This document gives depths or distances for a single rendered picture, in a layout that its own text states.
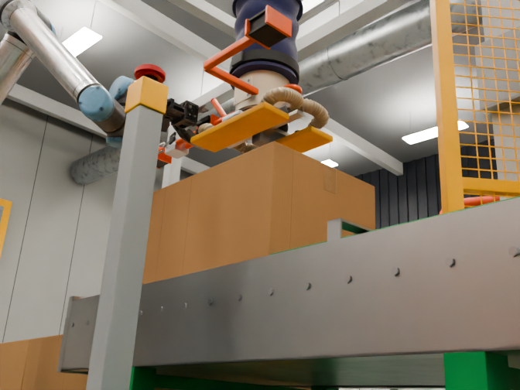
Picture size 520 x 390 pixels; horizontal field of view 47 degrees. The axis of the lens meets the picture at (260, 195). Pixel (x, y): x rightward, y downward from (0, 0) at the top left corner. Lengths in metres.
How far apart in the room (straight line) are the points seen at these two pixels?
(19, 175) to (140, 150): 11.63
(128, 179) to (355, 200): 0.67
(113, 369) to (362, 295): 0.50
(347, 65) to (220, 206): 6.81
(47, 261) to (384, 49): 8.02
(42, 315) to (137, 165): 11.46
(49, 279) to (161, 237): 11.07
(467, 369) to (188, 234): 0.99
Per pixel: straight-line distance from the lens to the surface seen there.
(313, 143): 1.82
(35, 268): 12.67
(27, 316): 12.53
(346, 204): 1.60
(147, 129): 1.30
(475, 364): 0.82
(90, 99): 1.72
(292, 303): 1.04
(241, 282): 1.15
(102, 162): 12.23
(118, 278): 1.19
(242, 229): 1.45
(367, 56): 8.10
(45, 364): 2.28
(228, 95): 5.61
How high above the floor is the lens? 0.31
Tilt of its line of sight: 20 degrees up
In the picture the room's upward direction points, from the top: 3 degrees clockwise
